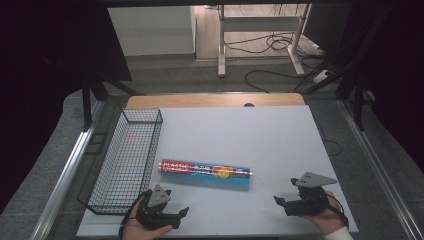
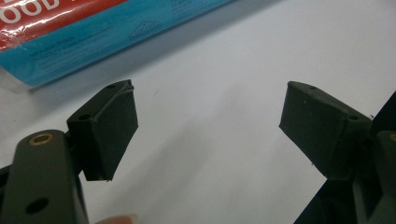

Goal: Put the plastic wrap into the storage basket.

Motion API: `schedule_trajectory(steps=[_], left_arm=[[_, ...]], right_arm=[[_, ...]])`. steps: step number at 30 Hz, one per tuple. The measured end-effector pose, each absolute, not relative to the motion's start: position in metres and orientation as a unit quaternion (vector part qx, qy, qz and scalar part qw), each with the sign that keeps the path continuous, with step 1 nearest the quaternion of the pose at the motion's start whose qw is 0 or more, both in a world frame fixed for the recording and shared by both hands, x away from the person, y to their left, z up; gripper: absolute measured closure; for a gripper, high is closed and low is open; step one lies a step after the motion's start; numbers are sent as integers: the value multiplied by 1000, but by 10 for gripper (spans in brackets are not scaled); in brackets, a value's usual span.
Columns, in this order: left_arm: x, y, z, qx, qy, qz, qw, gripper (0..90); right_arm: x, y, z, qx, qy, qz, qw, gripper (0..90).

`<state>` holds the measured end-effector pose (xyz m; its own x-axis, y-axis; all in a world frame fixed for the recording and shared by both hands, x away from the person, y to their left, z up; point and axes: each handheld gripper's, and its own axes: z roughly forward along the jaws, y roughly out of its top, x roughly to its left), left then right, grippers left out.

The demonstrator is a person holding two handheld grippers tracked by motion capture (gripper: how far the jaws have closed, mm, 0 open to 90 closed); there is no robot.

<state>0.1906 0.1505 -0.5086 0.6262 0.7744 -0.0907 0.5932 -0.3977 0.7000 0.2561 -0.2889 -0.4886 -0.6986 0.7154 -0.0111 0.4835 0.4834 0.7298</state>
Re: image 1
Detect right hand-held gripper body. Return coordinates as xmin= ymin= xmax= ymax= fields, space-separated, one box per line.
xmin=284 ymin=171 xmax=338 ymax=217

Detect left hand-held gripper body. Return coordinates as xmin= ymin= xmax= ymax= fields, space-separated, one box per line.
xmin=136 ymin=184 xmax=183 ymax=231

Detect person's right hand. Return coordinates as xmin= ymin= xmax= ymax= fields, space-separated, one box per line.
xmin=299 ymin=191 xmax=348 ymax=235

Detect person's left hand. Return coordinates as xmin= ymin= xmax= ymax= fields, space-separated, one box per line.
xmin=121 ymin=196 xmax=174 ymax=240

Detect blue plastic wrap roll box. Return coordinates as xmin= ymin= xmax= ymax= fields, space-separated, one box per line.
xmin=157 ymin=158 xmax=254 ymax=192

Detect white table sheet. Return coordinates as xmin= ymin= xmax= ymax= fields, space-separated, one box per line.
xmin=76 ymin=105 xmax=360 ymax=238

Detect wooden table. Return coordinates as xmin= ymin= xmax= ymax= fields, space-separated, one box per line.
xmin=126 ymin=92 xmax=306 ymax=110

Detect black metal stand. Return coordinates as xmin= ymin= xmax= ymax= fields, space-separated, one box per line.
xmin=80 ymin=71 xmax=146 ymax=132
xmin=334 ymin=71 xmax=369 ymax=132

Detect white power strip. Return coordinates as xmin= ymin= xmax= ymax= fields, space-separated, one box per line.
xmin=312 ymin=69 xmax=330 ymax=85

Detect dark curtain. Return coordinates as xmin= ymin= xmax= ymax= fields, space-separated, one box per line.
xmin=0 ymin=0 xmax=133 ymax=214
xmin=333 ymin=0 xmax=424 ymax=164

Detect white cabinet panel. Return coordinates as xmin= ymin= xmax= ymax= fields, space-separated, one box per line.
xmin=107 ymin=5 xmax=198 ymax=58

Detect right hand-held gripper black cable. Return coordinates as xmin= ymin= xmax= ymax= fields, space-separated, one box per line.
xmin=325 ymin=193 xmax=350 ymax=230

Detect hand-held gripper black cable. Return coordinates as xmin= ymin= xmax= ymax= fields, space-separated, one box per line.
xmin=325 ymin=193 xmax=350 ymax=230
xmin=118 ymin=189 xmax=153 ymax=240

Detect left hand-held gripper black cable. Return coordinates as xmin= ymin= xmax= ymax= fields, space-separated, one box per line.
xmin=118 ymin=189 xmax=153 ymax=240

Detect black wire basket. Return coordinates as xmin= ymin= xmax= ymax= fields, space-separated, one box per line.
xmin=77 ymin=107 xmax=164 ymax=216

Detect thin black cable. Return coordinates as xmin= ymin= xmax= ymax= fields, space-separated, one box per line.
xmin=316 ymin=123 xmax=342 ymax=157

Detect aluminium rail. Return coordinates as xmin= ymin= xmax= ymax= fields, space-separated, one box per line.
xmin=337 ymin=99 xmax=424 ymax=240
xmin=29 ymin=100 xmax=107 ymax=240

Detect black floor cables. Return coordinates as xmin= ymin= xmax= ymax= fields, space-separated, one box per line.
xmin=223 ymin=31 xmax=326 ymax=94

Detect white desk frame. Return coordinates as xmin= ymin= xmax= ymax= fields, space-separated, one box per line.
xmin=217 ymin=3 xmax=312 ymax=78

